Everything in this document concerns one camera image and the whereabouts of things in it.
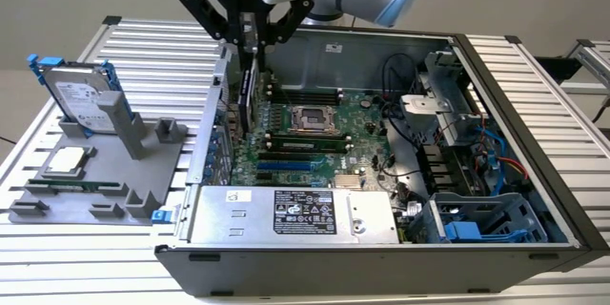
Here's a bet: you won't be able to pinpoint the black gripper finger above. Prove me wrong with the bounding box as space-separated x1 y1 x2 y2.
178 0 244 54
259 0 316 54

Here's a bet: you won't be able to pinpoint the CPU socket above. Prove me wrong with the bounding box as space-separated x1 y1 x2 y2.
286 104 338 133

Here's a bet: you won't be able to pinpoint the green motherboard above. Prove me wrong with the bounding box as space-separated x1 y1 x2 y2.
228 89 395 190

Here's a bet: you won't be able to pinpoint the installed green RAM stick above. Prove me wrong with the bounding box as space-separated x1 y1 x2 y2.
272 141 348 149

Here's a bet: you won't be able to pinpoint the silver metal drive cage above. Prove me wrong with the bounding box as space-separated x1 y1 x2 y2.
398 51 485 147

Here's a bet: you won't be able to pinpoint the hard disk in blue carrier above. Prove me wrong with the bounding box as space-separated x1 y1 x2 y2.
27 54 132 140

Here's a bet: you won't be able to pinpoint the long black expansion slot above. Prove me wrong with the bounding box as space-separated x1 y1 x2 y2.
259 152 318 162

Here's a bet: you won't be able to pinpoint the blue expansion slot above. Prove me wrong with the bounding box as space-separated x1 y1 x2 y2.
259 162 314 172

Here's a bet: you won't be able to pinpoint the silver chipset heatsink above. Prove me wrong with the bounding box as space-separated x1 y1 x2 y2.
332 175 366 190

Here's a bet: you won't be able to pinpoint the grey parts rack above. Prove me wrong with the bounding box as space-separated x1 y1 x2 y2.
8 91 192 226

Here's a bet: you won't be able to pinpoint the silver CPU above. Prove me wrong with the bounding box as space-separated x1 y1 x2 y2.
47 147 92 174

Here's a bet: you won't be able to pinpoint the loose green RAM stick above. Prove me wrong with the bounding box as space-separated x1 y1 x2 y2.
28 179 123 190

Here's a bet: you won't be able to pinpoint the silver power supply unit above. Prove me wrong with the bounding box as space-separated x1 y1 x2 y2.
188 186 402 245

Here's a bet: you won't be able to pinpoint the blue case latch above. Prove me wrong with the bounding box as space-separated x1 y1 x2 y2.
150 206 174 226

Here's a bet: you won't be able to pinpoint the grey plastic disk bay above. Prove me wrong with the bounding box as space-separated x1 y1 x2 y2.
408 192 549 245

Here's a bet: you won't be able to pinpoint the blue disk bay latch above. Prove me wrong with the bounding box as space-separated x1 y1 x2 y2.
442 221 530 244

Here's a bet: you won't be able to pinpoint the open grey PC case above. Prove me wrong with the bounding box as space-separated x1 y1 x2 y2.
155 21 610 297

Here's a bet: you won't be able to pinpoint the blue data wire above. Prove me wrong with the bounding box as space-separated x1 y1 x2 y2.
475 124 509 195

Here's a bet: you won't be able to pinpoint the red and yellow wires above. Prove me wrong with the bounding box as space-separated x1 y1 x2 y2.
498 156 530 179

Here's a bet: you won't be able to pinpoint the aluminium side frame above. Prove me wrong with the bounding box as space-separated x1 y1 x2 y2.
559 39 610 97

